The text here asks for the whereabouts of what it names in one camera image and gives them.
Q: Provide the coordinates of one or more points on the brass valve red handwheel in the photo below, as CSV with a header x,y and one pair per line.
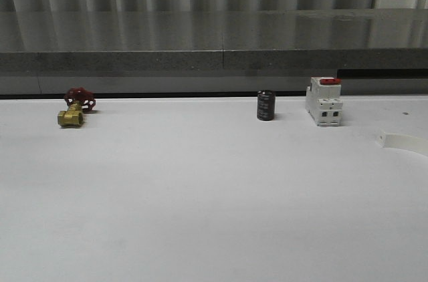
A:
x,y
79,101

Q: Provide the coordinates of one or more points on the grey stone ledge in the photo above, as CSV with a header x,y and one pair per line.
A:
x,y
170,43

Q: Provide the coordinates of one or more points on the black cylindrical capacitor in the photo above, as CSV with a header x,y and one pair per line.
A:
x,y
266,102

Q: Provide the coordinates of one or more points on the white half pipe clamp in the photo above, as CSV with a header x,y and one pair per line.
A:
x,y
403,142

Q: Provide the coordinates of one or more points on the white circuit breaker red switch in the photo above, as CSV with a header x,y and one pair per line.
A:
x,y
323,101

